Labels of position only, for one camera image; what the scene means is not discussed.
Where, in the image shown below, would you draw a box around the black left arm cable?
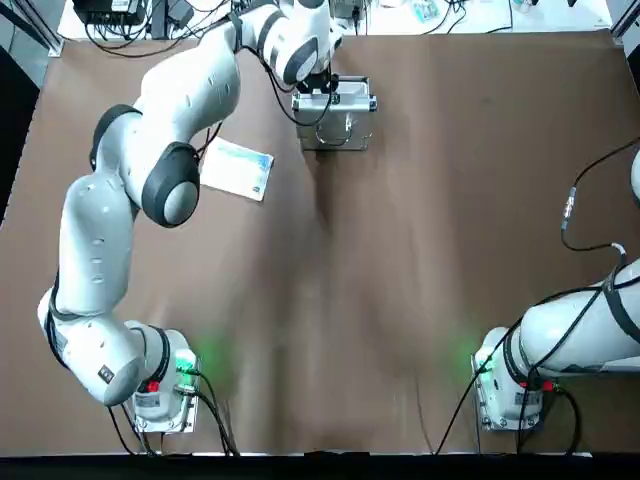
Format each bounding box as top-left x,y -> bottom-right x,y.
260,49 -> 335,127

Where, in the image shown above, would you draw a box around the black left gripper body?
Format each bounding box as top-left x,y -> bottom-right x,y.
304,72 -> 334,94

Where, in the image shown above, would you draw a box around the black left base cables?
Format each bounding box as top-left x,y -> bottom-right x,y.
192,367 -> 241,457

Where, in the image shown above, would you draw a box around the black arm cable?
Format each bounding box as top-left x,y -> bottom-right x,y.
260,49 -> 335,127
558,139 -> 640,256

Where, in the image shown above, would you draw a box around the blue printed flat packet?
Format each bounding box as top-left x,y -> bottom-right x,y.
199,138 -> 275,203

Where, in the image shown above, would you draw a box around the black electronic device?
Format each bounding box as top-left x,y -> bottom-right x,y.
72,0 -> 151,27

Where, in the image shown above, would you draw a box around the black right base cable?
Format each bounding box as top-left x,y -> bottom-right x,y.
434,379 -> 484,456

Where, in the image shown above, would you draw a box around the white partition tray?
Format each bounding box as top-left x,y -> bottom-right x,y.
333,79 -> 369,99

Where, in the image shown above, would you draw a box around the aluminium first-aid kit case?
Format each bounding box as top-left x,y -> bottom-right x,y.
291,74 -> 379,152

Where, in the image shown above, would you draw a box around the black cloth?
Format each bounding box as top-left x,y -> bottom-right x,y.
0,44 -> 41,226

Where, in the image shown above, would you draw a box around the aluminium frame post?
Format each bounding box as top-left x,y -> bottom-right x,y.
610,0 -> 640,39
29,0 -> 66,57

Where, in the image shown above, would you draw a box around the clear bag of blue sachets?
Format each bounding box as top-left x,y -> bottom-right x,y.
412,0 -> 442,24

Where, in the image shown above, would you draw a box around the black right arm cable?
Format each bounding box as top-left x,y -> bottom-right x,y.
558,139 -> 640,256

